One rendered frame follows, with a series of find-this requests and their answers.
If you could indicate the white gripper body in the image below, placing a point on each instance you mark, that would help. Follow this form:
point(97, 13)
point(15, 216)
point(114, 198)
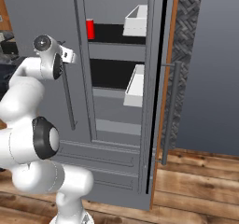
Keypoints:
point(73, 56)

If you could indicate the dark kitchen appliance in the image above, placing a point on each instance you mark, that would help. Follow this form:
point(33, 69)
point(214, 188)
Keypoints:
point(7, 47)

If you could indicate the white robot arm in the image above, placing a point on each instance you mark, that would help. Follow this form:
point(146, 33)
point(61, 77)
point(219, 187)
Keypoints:
point(28, 140)

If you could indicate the brown wooden side panel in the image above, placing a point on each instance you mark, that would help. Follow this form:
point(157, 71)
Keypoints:
point(169, 47)

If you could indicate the grey fridge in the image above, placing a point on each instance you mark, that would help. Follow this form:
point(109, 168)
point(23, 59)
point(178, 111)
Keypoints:
point(118, 52)

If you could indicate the red soda can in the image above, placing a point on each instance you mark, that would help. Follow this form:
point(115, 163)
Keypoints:
point(90, 29)

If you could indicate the brown wooden cabinet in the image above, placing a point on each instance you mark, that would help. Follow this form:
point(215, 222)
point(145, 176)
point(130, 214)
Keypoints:
point(4, 13)

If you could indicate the white fridge door bin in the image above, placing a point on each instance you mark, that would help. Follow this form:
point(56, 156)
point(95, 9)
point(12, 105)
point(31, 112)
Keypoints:
point(135, 90)
point(135, 24)

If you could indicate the grey closed fridge door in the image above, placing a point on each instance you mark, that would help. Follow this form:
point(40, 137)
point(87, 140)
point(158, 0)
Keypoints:
point(37, 10)

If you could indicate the grey open fridge door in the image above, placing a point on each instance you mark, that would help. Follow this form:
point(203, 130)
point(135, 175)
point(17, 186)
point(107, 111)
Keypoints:
point(151, 78)

